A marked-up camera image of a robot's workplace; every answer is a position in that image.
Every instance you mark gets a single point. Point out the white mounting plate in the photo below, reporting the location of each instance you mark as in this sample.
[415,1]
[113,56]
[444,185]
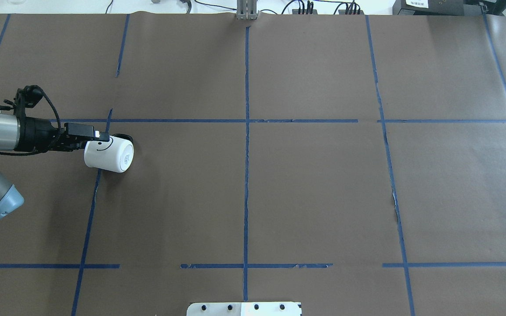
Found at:
[245,309]

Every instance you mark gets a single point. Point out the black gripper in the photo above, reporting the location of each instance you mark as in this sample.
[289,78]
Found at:
[37,131]

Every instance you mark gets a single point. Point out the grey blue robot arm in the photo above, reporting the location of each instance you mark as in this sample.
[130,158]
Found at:
[10,197]

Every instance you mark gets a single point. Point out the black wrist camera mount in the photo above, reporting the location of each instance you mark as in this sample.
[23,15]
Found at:
[27,97]

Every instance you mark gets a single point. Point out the aluminium frame post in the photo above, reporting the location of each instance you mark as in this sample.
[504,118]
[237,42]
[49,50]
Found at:
[246,10]

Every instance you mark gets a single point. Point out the brown paper table cover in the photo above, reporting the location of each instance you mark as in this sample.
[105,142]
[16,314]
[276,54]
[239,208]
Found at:
[354,164]

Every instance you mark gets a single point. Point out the white mug with black handle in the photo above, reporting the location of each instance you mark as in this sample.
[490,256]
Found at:
[116,155]

